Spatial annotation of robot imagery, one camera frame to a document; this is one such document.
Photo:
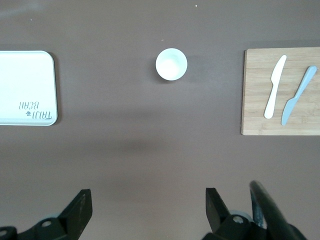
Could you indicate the white plastic knife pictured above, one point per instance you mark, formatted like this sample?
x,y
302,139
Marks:
x,y
275,82

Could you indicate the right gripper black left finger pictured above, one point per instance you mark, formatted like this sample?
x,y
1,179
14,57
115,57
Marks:
x,y
75,215

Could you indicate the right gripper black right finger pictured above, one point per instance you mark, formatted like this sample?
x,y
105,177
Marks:
x,y
217,215

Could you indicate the white IKEA cup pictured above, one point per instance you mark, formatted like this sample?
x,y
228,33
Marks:
x,y
171,64

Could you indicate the bamboo cutting board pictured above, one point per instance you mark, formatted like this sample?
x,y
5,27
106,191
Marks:
x,y
255,100

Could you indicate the grey plastic knife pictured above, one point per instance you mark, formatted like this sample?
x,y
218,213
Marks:
x,y
288,110

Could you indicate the cream tray with bear print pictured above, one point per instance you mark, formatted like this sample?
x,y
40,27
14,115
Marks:
x,y
25,82

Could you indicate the brown table mat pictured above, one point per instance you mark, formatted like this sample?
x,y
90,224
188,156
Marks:
x,y
150,150

